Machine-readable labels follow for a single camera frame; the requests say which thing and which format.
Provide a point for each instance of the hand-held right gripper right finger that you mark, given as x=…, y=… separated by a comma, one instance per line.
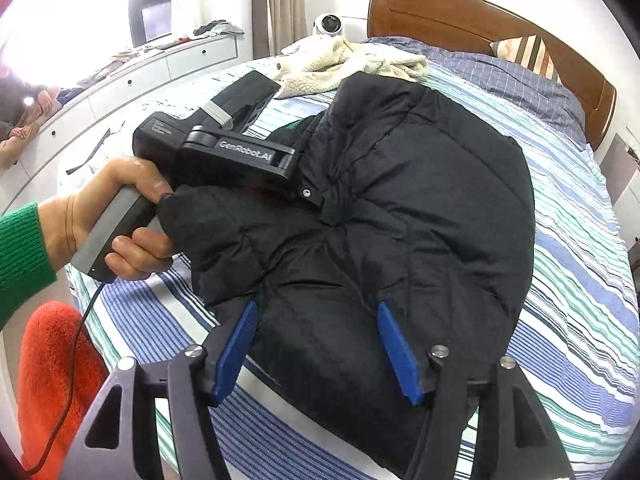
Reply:
x=400, y=355

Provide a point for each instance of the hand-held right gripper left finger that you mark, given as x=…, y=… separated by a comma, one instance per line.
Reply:
x=235, y=355

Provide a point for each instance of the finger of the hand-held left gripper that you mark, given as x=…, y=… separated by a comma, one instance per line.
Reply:
x=306, y=192

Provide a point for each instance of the black puffer jacket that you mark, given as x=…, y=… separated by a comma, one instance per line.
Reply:
x=400, y=220

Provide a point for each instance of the pile of small clothes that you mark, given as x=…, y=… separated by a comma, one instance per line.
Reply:
x=217, y=29

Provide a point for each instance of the person's left hand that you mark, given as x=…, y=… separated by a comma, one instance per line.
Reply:
x=75, y=210

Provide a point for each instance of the black cloth with grey band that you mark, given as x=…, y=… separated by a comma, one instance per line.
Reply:
x=250, y=95

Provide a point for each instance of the white dresser with drawers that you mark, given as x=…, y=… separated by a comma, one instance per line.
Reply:
x=150, y=80

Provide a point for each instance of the cream fleece garment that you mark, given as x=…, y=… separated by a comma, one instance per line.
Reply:
x=330, y=60

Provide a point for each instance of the laptop screen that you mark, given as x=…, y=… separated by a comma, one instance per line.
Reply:
x=156, y=22

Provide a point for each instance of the beige curtain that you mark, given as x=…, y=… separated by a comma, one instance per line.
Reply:
x=275, y=5

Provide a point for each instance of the white nightstand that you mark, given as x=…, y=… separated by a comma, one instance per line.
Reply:
x=356, y=30

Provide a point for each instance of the striped bed duvet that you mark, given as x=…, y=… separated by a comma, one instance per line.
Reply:
x=575, y=310

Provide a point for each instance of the person's orange pants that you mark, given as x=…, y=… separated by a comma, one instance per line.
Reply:
x=50, y=360

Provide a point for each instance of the blue checked quilt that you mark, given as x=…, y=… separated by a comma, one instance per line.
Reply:
x=490, y=85

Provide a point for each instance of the wooden headboard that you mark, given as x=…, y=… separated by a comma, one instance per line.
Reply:
x=450, y=15

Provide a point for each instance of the striped brown pillow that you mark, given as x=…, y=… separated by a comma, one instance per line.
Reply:
x=530, y=55

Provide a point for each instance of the white security camera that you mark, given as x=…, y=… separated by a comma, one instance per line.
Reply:
x=328, y=24

